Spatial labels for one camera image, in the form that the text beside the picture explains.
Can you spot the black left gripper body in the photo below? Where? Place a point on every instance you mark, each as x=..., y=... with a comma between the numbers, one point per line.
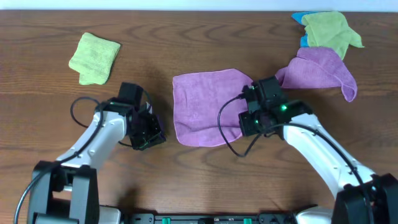
x=148, y=132

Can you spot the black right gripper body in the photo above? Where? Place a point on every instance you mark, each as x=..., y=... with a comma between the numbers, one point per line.
x=252, y=124

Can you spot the purple cloth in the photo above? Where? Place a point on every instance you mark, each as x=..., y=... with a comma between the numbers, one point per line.
x=198, y=98
x=316, y=68

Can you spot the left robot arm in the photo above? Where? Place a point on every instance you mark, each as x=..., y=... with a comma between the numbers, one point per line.
x=66, y=190

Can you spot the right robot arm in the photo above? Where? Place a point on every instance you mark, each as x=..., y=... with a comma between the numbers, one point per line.
x=361, y=196

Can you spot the folded green cloth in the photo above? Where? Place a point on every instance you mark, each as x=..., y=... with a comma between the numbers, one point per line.
x=93, y=59

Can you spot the blue cloth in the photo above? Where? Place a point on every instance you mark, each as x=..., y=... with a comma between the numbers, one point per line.
x=298, y=16

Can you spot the crumpled green cloth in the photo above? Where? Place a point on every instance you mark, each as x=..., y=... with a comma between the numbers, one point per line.
x=330, y=29

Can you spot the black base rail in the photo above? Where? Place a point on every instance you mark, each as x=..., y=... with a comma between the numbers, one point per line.
x=148, y=218

